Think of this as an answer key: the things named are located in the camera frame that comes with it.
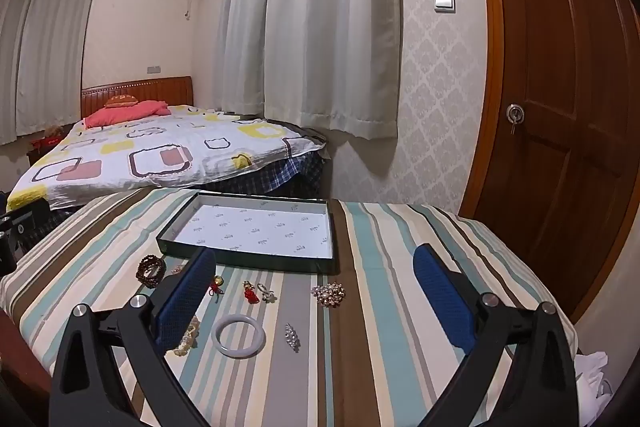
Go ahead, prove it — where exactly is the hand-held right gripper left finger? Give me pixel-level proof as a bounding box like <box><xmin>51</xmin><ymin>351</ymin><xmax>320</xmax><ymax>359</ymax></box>
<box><xmin>48</xmin><ymin>247</ymin><xmax>217</xmax><ymax>427</ymax></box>

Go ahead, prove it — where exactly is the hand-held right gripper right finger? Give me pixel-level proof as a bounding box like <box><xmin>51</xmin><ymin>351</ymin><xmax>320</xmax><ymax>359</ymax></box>
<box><xmin>413</xmin><ymin>243</ymin><xmax>581</xmax><ymax>427</ymax></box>

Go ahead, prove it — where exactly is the red knot charm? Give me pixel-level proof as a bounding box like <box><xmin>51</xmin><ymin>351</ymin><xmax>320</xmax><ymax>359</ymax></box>
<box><xmin>207</xmin><ymin>275</ymin><xmax>226</xmax><ymax>304</ymax></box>

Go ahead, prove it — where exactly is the pearl bead bracelet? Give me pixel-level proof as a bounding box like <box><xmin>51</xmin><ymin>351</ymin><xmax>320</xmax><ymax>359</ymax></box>
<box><xmin>167</xmin><ymin>314</ymin><xmax>202</xmax><ymax>357</ymax></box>

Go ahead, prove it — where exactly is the dark red bead bracelet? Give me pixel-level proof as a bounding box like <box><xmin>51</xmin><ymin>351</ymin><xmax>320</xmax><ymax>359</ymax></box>
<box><xmin>136</xmin><ymin>255</ymin><xmax>167</xmax><ymax>291</ymax></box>

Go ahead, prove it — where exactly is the white jade bangle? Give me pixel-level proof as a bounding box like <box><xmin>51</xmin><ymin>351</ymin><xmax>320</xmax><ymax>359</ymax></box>
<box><xmin>211</xmin><ymin>314</ymin><xmax>266</xmax><ymax>359</ymax></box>

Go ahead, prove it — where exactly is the green cardboard tray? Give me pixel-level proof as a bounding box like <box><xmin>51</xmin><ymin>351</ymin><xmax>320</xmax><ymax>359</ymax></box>
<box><xmin>156</xmin><ymin>192</ymin><xmax>340</xmax><ymax>276</ymax></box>

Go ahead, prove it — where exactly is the small crystal brooch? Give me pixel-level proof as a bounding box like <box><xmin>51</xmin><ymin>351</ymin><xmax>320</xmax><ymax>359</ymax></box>
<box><xmin>283</xmin><ymin>323</ymin><xmax>301</xmax><ymax>354</ymax></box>

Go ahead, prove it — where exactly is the wooden bedside table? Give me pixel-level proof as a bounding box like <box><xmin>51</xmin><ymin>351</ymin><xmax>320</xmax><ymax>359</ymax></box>
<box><xmin>26</xmin><ymin>126</ymin><xmax>67</xmax><ymax>168</ymax></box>

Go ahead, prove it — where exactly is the striped tablecloth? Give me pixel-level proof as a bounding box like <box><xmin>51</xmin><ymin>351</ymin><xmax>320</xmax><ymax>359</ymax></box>
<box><xmin>0</xmin><ymin>188</ymin><xmax>581</xmax><ymax>427</ymax></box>

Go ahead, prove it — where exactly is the large pearl rhinestone brooch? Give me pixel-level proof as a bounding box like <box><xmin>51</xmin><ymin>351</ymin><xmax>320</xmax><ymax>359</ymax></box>
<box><xmin>311</xmin><ymin>284</ymin><xmax>347</xmax><ymax>309</ymax></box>

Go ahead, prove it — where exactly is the bed with patterned quilt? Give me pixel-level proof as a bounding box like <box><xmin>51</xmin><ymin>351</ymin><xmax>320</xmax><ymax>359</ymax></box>
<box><xmin>7</xmin><ymin>105</ymin><xmax>327</xmax><ymax>208</ymax></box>

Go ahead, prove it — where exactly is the pink pillow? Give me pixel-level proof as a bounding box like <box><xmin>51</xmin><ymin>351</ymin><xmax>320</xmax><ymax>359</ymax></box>
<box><xmin>83</xmin><ymin>100</ymin><xmax>172</xmax><ymax>129</ymax></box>

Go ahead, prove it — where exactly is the blue plaid bed sheet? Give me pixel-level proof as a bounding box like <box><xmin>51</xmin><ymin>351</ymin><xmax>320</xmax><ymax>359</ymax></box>
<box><xmin>220</xmin><ymin>153</ymin><xmax>327</xmax><ymax>198</ymax></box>

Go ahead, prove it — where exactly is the crumpled white cloth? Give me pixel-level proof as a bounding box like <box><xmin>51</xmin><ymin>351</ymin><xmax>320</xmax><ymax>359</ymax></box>
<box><xmin>574</xmin><ymin>346</ymin><xmax>617</xmax><ymax>424</ymax></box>

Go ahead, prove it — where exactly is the white window curtain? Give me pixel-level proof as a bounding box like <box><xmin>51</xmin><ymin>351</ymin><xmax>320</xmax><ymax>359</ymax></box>
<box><xmin>0</xmin><ymin>0</ymin><xmax>109</xmax><ymax>146</ymax></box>
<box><xmin>215</xmin><ymin>0</ymin><xmax>404</xmax><ymax>141</ymax></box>

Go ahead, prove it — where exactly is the silver door lock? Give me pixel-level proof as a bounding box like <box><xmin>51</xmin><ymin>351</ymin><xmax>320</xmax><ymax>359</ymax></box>
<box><xmin>506</xmin><ymin>103</ymin><xmax>525</xmax><ymax>134</ymax></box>

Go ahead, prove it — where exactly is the wooden headboard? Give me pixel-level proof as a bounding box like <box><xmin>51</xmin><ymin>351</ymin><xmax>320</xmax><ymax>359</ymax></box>
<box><xmin>80</xmin><ymin>76</ymin><xmax>195</xmax><ymax>122</ymax></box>

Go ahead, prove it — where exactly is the brown wooden door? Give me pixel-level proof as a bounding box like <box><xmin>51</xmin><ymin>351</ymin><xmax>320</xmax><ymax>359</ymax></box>
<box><xmin>459</xmin><ymin>0</ymin><xmax>640</xmax><ymax>324</ymax></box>

